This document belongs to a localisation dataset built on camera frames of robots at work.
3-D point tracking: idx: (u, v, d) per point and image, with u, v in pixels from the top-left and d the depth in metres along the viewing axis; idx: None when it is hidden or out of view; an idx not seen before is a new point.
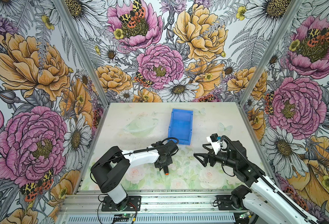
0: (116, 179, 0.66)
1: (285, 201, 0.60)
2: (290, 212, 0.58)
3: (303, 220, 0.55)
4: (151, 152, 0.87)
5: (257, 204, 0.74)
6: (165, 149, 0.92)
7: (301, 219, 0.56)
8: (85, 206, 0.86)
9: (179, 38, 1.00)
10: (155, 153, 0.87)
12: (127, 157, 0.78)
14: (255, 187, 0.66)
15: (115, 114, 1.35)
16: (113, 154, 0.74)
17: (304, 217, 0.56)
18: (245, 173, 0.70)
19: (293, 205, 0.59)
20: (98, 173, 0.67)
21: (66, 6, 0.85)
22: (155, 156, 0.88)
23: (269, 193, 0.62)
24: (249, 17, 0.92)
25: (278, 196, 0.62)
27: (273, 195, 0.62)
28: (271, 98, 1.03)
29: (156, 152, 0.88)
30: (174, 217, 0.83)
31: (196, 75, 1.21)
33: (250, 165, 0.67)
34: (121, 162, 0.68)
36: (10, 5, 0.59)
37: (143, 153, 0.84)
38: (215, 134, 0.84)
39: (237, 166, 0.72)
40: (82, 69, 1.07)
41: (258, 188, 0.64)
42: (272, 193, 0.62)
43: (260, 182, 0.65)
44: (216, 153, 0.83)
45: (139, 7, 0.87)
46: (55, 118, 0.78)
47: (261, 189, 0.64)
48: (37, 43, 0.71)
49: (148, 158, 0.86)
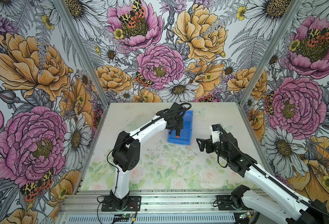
0: (134, 158, 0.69)
1: (277, 185, 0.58)
2: (282, 195, 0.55)
3: (295, 201, 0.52)
4: (158, 122, 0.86)
5: (255, 199, 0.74)
6: (172, 114, 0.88)
7: (293, 200, 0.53)
8: (85, 206, 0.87)
9: (179, 38, 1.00)
10: (162, 121, 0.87)
12: (136, 136, 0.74)
14: (248, 176, 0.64)
15: (115, 114, 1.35)
16: (123, 137, 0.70)
17: (296, 198, 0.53)
18: (238, 164, 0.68)
19: (284, 187, 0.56)
20: (119, 157, 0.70)
21: (66, 6, 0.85)
22: (163, 123, 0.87)
23: (261, 179, 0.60)
24: (249, 17, 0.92)
25: (270, 182, 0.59)
27: (265, 181, 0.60)
28: (271, 98, 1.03)
29: (163, 121, 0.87)
30: (174, 217, 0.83)
31: (196, 75, 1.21)
33: (243, 156, 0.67)
34: (133, 142, 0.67)
36: (10, 6, 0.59)
37: (150, 126, 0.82)
38: (215, 124, 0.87)
39: (230, 157, 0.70)
40: (82, 69, 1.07)
41: (251, 176, 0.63)
42: (264, 179, 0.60)
43: (252, 170, 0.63)
44: (214, 142, 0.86)
45: (139, 7, 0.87)
46: (55, 118, 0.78)
47: (254, 176, 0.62)
48: (37, 43, 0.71)
49: (157, 128, 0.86)
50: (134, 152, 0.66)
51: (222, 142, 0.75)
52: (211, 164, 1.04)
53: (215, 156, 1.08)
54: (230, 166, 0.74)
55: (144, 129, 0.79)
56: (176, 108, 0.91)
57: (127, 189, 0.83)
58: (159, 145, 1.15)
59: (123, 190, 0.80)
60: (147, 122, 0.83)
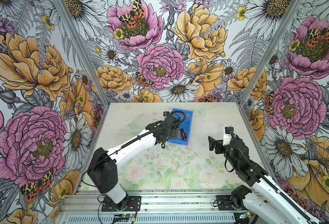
0: (110, 180, 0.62)
1: (288, 202, 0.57)
2: (292, 213, 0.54)
3: (305, 221, 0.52)
4: (145, 138, 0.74)
5: (257, 204, 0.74)
6: (164, 129, 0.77)
7: (304, 220, 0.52)
8: (85, 206, 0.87)
9: (179, 38, 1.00)
10: (150, 137, 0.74)
12: (114, 156, 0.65)
14: (257, 187, 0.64)
15: (115, 114, 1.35)
16: (99, 156, 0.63)
17: (308, 219, 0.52)
18: (247, 173, 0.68)
19: (295, 206, 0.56)
20: (93, 178, 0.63)
21: (66, 6, 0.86)
22: (152, 140, 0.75)
23: (271, 193, 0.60)
24: (249, 17, 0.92)
25: (280, 197, 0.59)
27: (276, 196, 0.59)
28: (271, 98, 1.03)
29: (150, 138, 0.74)
30: (174, 217, 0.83)
31: (196, 75, 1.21)
33: (252, 166, 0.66)
34: (107, 164, 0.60)
36: (10, 6, 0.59)
37: (134, 143, 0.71)
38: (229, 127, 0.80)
39: (239, 165, 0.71)
40: (82, 69, 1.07)
41: (260, 188, 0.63)
42: (274, 194, 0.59)
43: (262, 182, 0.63)
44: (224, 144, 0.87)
45: (139, 7, 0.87)
46: (55, 118, 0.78)
47: (263, 189, 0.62)
48: (37, 43, 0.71)
49: (144, 146, 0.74)
50: (109, 175, 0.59)
51: (233, 149, 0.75)
52: (211, 164, 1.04)
53: (215, 156, 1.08)
54: (239, 174, 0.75)
55: (125, 147, 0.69)
56: (170, 121, 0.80)
57: (124, 192, 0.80)
58: (159, 145, 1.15)
59: (118, 196, 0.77)
60: (132, 138, 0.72)
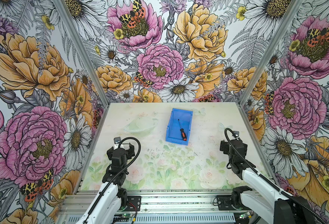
0: None
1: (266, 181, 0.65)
2: (268, 188, 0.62)
3: (277, 193, 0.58)
4: (108, 190, 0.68)
5: (252, 197, 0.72)
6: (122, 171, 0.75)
7: (276, 192, 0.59)
8: (85, 206, 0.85)
9: (179, 38, 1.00)
10: (112, 187, 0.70)
12: None
14: (245, 176, 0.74)
15: (115, 114, 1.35)
16: None
17: (278, 190, 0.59)
18: (239, 167, 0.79)
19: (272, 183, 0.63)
20: None
21: (66, 6, 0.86)
22: (114, 188, 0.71)
23: (254, 177, 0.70)
24: (249, 17, 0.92)
25: (261, 178, 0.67)
27: (257, 178, 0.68)
28: (271, 98, 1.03)
29: (113, 187, 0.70)
30: (174, 217, 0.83)
31: (196, 75, 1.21)
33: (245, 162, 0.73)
34: None
36: (10, 6, 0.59)
37: (101, 201, 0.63)
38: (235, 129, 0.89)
39: (234, 160, 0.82)
40: (82, 69, 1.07)
41: (247, 175, 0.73)
42: (257, 177, 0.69)
43: (248, 170, 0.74)
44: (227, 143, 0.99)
45: (139, 7, 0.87)
46: (55, 118, 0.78)
47: (249, 175, 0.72)
48: (37, 43, 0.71)
49: (110, 198, 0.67)
50: None
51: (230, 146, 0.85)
52: (212, 164, 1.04)
53: (215, 156, 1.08)
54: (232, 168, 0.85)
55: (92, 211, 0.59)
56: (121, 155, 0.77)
57: (116, 197, 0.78)
58: (159, 145, 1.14)
59: (113, 209, 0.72)
60: (94, 199, 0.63)
